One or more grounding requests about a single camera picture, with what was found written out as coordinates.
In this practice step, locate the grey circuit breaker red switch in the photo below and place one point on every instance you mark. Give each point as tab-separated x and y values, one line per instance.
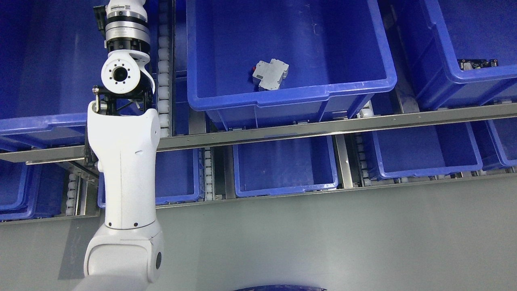
268	76

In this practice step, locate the blue robot base rim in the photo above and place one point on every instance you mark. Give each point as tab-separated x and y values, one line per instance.
283	287

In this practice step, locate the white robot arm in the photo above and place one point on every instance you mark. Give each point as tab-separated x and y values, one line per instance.
123	131

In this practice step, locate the small circuit board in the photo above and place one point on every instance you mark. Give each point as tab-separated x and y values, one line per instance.
475	64

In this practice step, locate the blue bin lower middle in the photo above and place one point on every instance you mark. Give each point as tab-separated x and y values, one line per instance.
284	167

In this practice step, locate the blue bin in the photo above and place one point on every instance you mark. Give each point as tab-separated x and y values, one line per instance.
435	33
51	57
30	191
284	167
179	176
337	50
497	142
433	150

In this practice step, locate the blue bin upper middle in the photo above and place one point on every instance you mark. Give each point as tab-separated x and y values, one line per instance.
337	50

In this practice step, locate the blue bin upper right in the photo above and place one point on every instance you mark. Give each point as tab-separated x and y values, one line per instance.
435	33

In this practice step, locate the blue bin upper left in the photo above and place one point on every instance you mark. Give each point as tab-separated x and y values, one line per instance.
51	57

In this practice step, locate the blue bin lower far left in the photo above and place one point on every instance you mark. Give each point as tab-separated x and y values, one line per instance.
30	191

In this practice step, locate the blue bin lower far right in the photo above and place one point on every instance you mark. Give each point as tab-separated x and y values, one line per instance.
497	142

